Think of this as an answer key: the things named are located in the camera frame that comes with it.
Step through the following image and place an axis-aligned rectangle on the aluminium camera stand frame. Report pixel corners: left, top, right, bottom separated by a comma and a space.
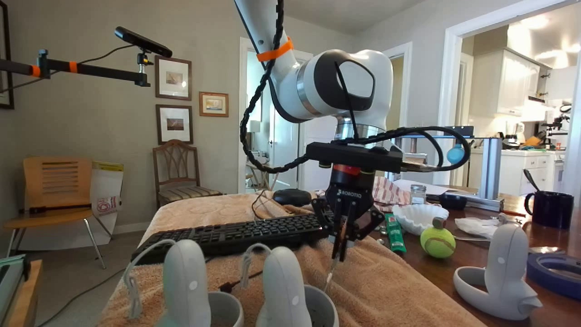
471, 137, 500, 201

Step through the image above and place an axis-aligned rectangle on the black camera on boom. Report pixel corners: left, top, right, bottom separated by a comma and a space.
0, 24, 174, 88

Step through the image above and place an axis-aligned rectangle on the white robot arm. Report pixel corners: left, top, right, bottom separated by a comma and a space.
233, 0, 400, 262

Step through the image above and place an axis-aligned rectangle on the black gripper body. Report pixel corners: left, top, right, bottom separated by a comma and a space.
324, 164, 375, 228

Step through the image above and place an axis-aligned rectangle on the green tennis ball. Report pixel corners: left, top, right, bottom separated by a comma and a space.
419, 228, 455, 261

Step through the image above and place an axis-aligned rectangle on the gray vr controller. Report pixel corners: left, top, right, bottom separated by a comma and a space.
453, 226, 542, 321
241, 244, 339, 327
121, 241, 243, 327

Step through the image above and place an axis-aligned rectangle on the green toothpaste tube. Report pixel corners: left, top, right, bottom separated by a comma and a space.
384, 215, 406, 255

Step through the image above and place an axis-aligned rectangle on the black mug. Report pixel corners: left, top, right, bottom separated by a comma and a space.
524, 192, 573, 230

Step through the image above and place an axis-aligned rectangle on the red white striped cloth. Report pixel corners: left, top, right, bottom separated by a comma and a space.
371, 177, 410, 210

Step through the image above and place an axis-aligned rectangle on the blue tape roll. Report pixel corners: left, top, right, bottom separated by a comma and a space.
526, 255, 581, 301

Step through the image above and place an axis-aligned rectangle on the framed picture right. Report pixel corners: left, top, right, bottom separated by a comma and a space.
199, 92, 228, 117

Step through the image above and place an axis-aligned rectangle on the framed picture top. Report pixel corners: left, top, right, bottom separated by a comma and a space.
155, 59, 190, 101

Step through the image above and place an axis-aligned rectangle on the framed picture bottom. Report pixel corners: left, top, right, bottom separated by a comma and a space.
155, 106, 192, 144

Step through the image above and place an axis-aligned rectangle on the black computer mouse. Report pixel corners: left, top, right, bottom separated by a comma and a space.
272, 190, 310, 208

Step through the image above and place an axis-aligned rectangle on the light wooden chair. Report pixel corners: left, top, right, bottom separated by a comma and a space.
1, 157, 123, 264

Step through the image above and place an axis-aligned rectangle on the black computer keyboard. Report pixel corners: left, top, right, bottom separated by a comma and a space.
132, 215, 328, 266

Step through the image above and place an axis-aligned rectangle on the white crumpled tissue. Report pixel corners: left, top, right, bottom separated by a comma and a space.
455, 219, 499, 241

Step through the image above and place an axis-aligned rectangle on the white scalloped dish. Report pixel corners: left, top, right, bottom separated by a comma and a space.
391, 204, 448, 237

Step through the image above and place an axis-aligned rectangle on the framed picture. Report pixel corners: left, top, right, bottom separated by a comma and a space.
199, 92, 228, 117
155, 59, 190, 101
155, 106, 192, 144

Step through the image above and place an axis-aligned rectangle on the blue balloon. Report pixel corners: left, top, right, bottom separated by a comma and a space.
446, 144, 464, 164

